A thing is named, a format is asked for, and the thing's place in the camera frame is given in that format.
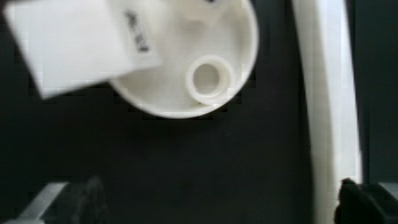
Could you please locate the white right fence wall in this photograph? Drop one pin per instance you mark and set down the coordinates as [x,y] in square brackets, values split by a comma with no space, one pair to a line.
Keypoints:
[328,67]

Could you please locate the white round stool seat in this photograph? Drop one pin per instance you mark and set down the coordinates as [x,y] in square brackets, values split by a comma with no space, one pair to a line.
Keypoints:
[200,38]

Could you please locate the white stool leg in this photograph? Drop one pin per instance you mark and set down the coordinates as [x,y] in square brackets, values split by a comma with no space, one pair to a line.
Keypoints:
[85,39]

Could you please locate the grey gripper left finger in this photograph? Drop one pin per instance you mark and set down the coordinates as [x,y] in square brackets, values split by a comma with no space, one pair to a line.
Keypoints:
[71,203]

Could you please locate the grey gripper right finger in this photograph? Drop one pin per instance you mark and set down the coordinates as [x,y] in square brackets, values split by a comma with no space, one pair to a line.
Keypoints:
[369,203]

